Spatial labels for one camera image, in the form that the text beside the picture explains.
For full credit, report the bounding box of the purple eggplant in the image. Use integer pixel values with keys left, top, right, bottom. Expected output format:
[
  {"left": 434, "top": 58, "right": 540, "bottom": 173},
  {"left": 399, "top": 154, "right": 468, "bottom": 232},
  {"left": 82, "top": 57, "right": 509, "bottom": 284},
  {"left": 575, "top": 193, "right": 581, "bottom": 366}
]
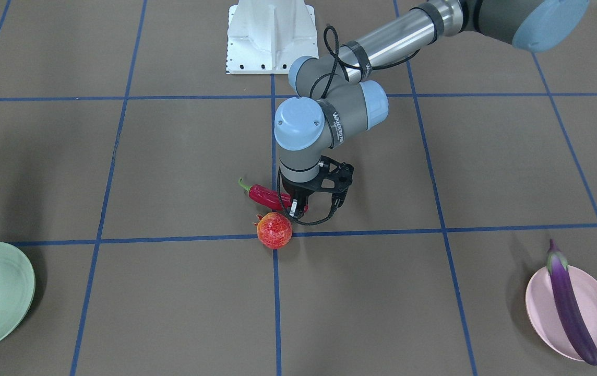
[{"left": 546, "top": 239, "right": 597, "bottom": 366}]

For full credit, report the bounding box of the red chili pepper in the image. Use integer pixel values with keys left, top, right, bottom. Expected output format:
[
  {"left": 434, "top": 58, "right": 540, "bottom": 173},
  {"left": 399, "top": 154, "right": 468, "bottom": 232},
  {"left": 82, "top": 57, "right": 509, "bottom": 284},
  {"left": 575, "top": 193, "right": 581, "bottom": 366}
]
[{"left": 238, "top": 178, "right": 293, "bottom": 212}]

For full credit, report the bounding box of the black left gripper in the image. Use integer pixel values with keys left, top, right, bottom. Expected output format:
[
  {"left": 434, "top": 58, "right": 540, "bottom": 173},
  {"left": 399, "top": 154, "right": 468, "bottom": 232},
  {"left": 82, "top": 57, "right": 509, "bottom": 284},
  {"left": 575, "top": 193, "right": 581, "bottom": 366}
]
[{"left": 280, "top": 156, "right": 355, "bottom": 217}]

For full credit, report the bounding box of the red yellow pomegranate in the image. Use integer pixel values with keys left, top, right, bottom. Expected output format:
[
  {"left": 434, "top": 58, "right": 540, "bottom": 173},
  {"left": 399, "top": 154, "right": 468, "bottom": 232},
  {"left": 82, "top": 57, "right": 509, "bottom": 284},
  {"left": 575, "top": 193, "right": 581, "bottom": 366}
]
[{"left": 255, "top": 212, "right": 293, "bottom": 249}]

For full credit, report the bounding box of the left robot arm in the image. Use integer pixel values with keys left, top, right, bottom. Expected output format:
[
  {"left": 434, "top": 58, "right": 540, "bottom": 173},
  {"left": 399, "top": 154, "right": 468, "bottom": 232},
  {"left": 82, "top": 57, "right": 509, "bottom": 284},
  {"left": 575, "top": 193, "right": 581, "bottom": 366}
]
[{"left": 274, "top": 1, "right": 589, "bottom": 224}]

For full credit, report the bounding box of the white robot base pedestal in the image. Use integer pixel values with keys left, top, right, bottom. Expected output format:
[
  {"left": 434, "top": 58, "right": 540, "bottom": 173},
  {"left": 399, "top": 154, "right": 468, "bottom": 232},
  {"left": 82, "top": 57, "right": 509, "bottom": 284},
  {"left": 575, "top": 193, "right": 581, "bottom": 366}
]
[{"left": 225, "top": 1, "right": 318, "bottom": 75}]

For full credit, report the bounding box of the pink plate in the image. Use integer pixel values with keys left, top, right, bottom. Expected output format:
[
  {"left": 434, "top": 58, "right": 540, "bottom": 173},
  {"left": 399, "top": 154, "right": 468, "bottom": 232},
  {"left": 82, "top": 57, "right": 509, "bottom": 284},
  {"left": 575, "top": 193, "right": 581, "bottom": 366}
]
[{"left": 525, "top": 266, "right": 597, "bottom": 362}]

